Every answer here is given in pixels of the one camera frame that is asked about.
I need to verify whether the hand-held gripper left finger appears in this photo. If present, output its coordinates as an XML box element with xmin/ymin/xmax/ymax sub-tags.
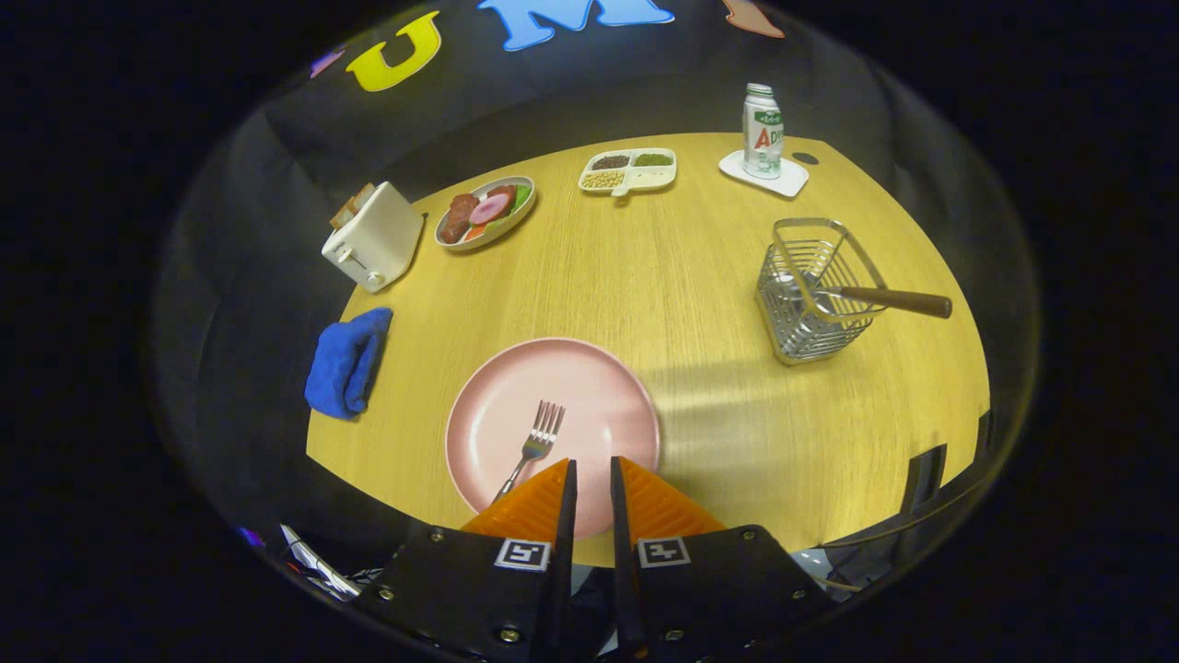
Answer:
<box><xmin>355</xmin><ymin>458</ymin><xmax>578</xmax><ymax>663</ymax></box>

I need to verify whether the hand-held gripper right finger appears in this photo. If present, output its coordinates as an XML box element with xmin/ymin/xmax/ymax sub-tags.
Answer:
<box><xmin>609</xmin><ymin>455</ymin><xmax>839</xmax><ymax>662</ymax></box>

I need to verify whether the silver fork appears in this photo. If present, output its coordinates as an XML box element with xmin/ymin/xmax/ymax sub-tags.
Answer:
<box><xmin>493</xmin><ymin>400</ymin><xmax>566</xmax><ymax>503</ymax></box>

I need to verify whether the spoon with brown handle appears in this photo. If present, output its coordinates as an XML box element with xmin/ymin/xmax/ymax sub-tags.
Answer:
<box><xmin>778</xmin><ymin>272</ymin><xmax>953</xmax><ymax>320</ymax></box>

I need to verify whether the pink plate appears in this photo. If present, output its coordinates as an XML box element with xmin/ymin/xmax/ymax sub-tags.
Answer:
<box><xmin>445</xmin><ymin>337</ymin><xmax>661</xmax><ymax>541</ymax></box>

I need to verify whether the white patterned object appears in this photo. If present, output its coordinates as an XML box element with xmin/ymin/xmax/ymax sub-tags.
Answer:
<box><xmin>279</xmin><ymin>523</ymin><xmax>367</xmax><ymax>601</ymax></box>

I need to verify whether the blue towel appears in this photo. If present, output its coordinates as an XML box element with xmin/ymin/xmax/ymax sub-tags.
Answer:
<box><xmin>304</xmin><ymin>307</ymin><xmax>394</xmax><ymax>422</ymax></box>

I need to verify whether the black chair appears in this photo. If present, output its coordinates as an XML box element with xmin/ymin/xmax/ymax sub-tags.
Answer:
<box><xmin>898</xmin><ymin>410</ymin><xmax>994</xmax><ymax>517</ymax></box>

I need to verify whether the grey food plate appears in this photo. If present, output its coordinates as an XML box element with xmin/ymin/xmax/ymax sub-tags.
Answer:
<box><xmin>434</xmin><ymin>176</ymin><xmax>537</xmax><ymax>252</ymax></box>

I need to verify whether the large brown meat slice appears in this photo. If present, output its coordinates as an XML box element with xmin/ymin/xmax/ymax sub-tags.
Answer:
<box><xmin>439</xmin><ymin>192</ymin><xmax>480</xmax><ymax>245</ymax></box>

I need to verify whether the white toaster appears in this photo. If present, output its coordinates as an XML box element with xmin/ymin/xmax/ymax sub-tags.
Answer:
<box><xmin>321</xmin><ymin>181</ymin><xmax>426</xmax><ymax>294</ymax></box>

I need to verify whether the white divided dish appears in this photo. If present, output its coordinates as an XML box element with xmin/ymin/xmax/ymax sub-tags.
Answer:
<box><xmin>578</xmin><ymin>147</ymin><xmax>679</xmax><ymax>198</ymax></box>

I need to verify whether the white square coaster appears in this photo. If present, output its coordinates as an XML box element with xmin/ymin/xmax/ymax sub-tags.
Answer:
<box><xmin>718</xmin><ymin>149</ymin><xmax>811</xmax><ymax>199</ymax></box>

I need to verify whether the white drink bottle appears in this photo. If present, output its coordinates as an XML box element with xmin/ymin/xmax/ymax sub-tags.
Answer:
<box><xmin>742</xmin><ymin>83</ymin><xmax>785</xmax><ymax>180</ymax></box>

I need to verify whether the black backdrop cloth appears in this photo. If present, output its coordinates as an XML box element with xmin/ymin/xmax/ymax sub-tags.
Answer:
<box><xmin>147</xmin><ymin>0</ymin><xmax>1042</xmax><ymax>590</ymax></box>

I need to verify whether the metal wire basket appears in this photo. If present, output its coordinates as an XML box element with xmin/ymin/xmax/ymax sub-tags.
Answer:
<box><xmin>755</xmin><ymin>217</ymin><xmax>887</xmax><ymax>366</ymax></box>

